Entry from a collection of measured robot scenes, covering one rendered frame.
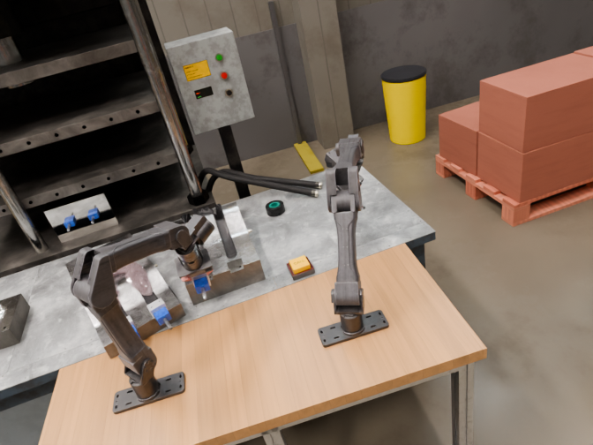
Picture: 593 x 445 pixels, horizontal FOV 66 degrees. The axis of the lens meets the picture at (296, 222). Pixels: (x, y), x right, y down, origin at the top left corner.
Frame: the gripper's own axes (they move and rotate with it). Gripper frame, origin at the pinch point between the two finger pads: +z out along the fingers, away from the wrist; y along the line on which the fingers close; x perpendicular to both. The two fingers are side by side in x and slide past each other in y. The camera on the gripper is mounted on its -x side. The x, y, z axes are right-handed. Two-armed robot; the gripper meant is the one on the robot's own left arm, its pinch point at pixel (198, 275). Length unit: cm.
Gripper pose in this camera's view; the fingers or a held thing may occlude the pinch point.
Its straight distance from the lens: 148.5
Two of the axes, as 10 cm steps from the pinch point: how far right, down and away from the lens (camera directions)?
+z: 0.2, 5.1, 8.6
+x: 3.6, 8.0, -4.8
